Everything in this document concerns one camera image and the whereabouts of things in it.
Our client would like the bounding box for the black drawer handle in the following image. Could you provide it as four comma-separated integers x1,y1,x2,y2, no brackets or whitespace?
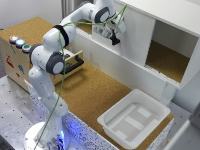
63,54,85,75

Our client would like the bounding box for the red button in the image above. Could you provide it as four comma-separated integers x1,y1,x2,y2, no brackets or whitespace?
9,35,19,45

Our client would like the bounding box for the white plastic box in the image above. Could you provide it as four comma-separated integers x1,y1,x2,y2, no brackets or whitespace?
96,88,172,150

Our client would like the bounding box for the white sliding door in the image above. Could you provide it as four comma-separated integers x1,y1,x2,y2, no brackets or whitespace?
113,2,157,68

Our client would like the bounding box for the wooden drawer box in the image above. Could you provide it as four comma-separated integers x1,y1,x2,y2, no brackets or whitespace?
0,16,81,93

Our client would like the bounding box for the white cabinet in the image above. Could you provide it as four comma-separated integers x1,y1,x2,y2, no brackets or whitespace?
75,0,200,108

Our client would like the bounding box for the green button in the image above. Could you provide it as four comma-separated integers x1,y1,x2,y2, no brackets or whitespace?
21,43,32,54

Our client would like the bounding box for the black door handle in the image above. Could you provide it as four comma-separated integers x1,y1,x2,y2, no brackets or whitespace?
111,31,122,47

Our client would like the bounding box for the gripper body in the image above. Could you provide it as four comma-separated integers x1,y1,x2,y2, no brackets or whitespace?
92,22,118,40

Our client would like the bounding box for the blue button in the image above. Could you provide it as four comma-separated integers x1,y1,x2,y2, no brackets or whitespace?
15,38,26,48

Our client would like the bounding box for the wooden drawer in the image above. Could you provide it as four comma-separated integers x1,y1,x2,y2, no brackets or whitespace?
53,49,85,86

